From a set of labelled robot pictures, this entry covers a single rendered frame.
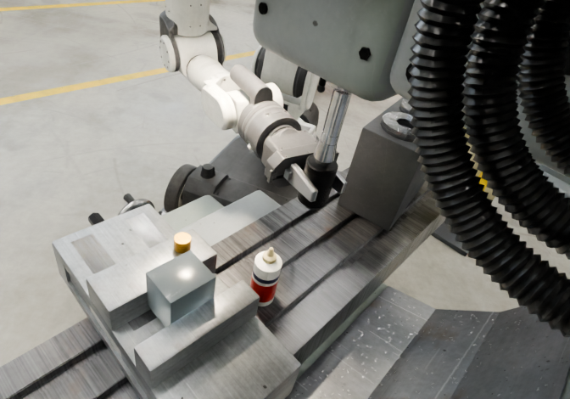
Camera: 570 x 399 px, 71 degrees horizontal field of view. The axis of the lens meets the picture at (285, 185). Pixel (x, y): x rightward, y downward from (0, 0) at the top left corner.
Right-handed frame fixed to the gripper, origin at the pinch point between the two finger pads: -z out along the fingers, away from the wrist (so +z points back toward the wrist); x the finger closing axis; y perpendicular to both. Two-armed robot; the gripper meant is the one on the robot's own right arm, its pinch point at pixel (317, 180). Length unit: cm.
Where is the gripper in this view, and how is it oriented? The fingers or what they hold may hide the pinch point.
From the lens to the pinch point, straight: 59.8
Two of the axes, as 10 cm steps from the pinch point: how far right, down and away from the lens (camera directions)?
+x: 8.3, -2.1, 5.1
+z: -5.2, -5.9, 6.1
